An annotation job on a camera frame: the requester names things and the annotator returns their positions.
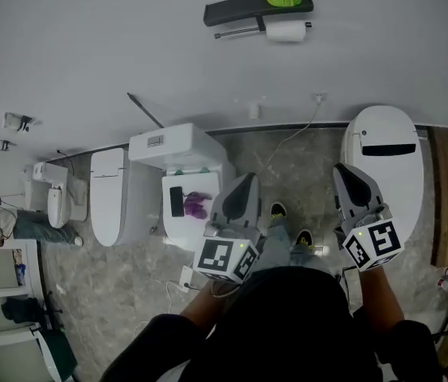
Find thin black rod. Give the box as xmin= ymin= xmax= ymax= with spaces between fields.
xmin=127 ymin=92 xmax=166 ymax=129

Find white toilet with tank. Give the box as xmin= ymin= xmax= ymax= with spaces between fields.
xmin=127 ymin=123 xmax=237 ymax=252

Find thin white floor cable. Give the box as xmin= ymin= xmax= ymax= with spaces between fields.
xmin=131 ymin=280 xmax=181 ymax=341

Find purple cloth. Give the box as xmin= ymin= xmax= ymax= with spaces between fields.
xmin=183 ymin=191 xmax=213 ymax=219

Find white shelf unit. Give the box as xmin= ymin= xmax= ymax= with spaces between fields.
xmin=0 ymin=324 xmax=64 ymax=382

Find black smartphone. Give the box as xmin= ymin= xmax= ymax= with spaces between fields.
xmin=169 ymin=186 xmax=185 ymax=218

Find white toilet paper roll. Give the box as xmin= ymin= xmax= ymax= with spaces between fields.
xmin=265 ymin=20 xmax=308 ymax=43

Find white power cable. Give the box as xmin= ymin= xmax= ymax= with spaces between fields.
xmin=255 ymin=102 xmax=323 ymax=177

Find person's shoe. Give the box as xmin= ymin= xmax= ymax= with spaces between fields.
xmin=269 ymin=201 xmax=288 ymax=221
xmin=294 ymin=228 xmax=314 ymax=251

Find person's right forearm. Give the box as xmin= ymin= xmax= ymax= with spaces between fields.
xmin=356 ymin=267 xmax=406 ymax=329

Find white long smart toilet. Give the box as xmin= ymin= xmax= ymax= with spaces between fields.
xmin=89 ymin=147 xmax=165 ymax=248

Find black backpack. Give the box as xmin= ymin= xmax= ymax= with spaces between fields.
xmin=0 ymin=296 xmax=49 ymax=325

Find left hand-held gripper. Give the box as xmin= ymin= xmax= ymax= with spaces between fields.
xmin=193 ymin=172 xmax=267 ymax=285

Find white power strip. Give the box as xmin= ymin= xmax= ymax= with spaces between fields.
xmin=178 ymin=265 xmax=195 ymax=293

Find black wall shelf holder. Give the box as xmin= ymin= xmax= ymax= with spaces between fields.
xmin=202 ymin=0 xmax=314 ymax=40

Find person's right shoe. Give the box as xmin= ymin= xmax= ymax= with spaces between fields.
xmin=294 ymin=228 xmax=314 ymax=251

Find person's left shoe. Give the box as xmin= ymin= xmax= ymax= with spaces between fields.
xmin=269 ymin=201 xmax=288 ymax=221

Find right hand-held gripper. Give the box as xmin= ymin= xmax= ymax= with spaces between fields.
xmin=332 ymin=162 xmax=404 ymax=273

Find person's grey trousers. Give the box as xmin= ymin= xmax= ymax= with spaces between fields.
xmin=261 ymin=216 xmax=336 ymax=278

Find person's black shirt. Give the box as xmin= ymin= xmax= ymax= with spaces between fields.
xmin=102 ymin=267 xmax=446 ymax=382

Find white oval smart toilet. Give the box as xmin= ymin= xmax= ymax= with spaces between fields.
xmin=339 ymin=104 xmax=425 ymax=246

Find white wall bracket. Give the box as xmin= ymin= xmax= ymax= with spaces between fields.
xmin=2 ymin=112 xmax=44 ymax=134

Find person's left forearm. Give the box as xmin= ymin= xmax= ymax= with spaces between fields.
xmin=179 ymin=279 xmax=244 ymax=329

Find small white toilet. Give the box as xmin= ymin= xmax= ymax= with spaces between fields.
xmin=20 ymin=161 xmax=89 ymax=229

